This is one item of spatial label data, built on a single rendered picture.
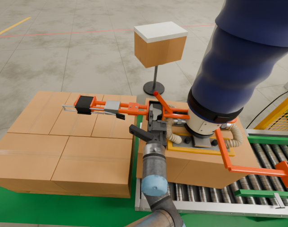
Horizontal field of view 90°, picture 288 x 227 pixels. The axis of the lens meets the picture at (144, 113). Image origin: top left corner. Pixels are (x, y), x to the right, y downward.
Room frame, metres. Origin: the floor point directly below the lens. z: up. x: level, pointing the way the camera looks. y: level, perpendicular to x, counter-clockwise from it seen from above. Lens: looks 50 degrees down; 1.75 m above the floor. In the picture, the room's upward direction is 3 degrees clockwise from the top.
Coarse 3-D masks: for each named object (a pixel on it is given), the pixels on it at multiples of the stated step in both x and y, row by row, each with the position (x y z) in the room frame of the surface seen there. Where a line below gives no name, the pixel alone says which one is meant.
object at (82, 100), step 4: (80, 96) 0.52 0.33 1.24; (84, 96) 0.52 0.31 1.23; (88, 96) 0.52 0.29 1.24; (92, 96) 0.52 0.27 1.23; (76, 100) 0.49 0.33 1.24; (80, 100) 0.49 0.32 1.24; (84, 100) 0.49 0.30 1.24; (88, 100) 0.49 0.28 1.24; (92, 100) 0.49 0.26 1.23; (76, 104) 0.46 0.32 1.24; (80, 104) 0.46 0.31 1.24; (84, 104) 0.46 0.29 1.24; (88, 104) 0.47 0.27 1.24; (92, 104) 0.47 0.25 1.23
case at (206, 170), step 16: (144, 128) 0.45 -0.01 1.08; (176, 128) 0.47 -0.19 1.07; (240, 128) 0.50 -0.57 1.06; (144, 144) 0.36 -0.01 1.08; (176, 160) 0.29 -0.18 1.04; (192, 160) 0.29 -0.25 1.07; (208, 160) 0.29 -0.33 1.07; (240, 160) 0.30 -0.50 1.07; (176, 176) 0.29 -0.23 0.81; (192, 176) 0.28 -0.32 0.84; (208, 176) 0.28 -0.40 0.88; (224, 176) 0.28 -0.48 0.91; (240, 176) 0.27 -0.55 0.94
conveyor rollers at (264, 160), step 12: (264, 144) 0.72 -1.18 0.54; (276, 144) 0.72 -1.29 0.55; (264, 156) 0.59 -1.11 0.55; (240, 180) 0.38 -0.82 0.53; (252, 180) 0.38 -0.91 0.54; (264, 180) 0.38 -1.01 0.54; (276, 180) 0.39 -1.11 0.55; (168, 192) 0.25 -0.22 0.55; (180, 192) 0.26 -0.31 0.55; (192, 192) 0.26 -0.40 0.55; (204, 192) 0.27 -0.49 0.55; (216, 192) 0.27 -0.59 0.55; (228, 192) 0.28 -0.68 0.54; (264, 204) 0.21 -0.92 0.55; (276, 204) 0.21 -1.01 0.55
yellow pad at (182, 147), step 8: (184, 136) 0.41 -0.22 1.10; (192, 136) 0.41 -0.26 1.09; (168, 144) 0.36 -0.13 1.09; (176, 144) 0.36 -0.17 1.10; (184, 144) 0.36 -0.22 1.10; (192, 144) 0.36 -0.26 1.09; (216, 144) 0.36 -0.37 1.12; (192, 152) 0.33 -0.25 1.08; (200, 152) 0.33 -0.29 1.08; (208, 152) 0.33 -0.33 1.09; (216, 152) 0.33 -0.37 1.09; (232, 152) 0.34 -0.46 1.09
